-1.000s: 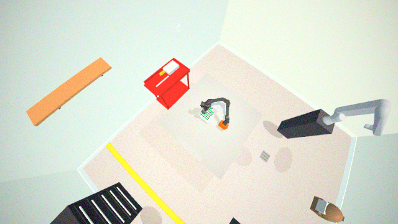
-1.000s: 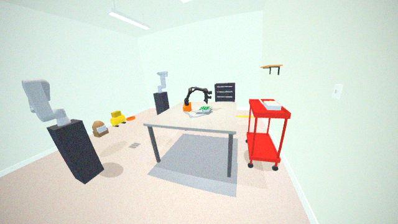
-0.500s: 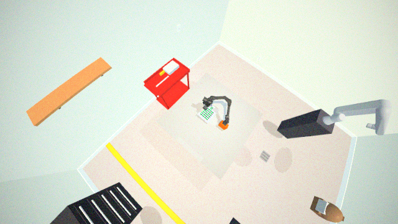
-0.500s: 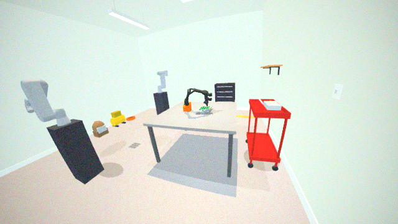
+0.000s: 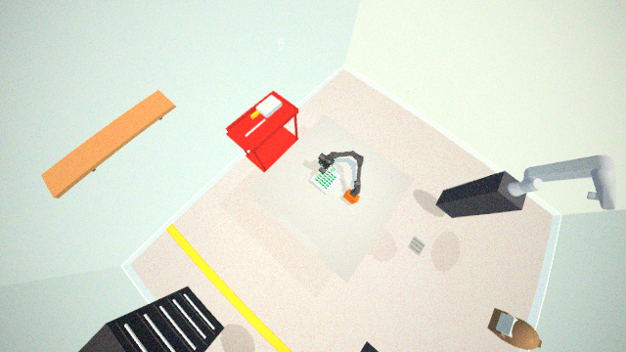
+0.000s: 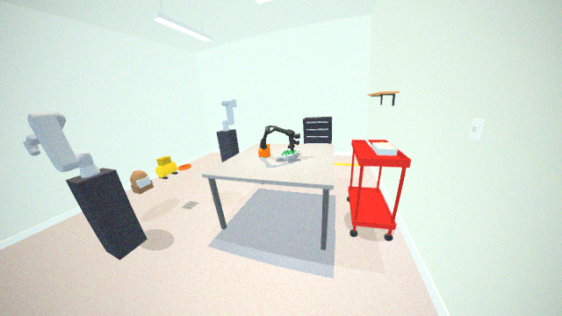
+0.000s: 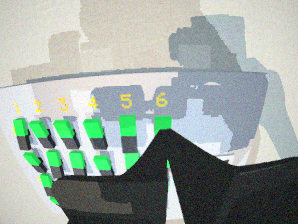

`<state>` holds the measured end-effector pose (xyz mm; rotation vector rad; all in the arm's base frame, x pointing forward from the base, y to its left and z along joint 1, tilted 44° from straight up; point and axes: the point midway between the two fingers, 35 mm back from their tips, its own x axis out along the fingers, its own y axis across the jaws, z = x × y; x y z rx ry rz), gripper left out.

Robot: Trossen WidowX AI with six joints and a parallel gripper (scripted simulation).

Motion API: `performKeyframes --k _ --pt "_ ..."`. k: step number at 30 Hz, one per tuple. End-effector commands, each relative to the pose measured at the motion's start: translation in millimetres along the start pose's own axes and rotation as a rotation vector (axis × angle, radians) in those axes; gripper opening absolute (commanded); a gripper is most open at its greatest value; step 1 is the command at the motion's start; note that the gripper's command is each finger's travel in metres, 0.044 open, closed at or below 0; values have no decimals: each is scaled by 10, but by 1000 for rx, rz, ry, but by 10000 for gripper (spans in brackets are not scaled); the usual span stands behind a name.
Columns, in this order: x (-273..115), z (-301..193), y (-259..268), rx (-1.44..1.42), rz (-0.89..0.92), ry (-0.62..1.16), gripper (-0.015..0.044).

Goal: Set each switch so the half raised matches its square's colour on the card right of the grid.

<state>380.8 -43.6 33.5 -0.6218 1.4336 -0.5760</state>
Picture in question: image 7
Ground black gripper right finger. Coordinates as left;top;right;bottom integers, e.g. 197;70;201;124
165;129;298;224

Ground white switch panel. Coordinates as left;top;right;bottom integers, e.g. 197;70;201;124
0;69;270;214

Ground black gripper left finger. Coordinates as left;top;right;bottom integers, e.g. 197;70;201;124
51;129;169;224

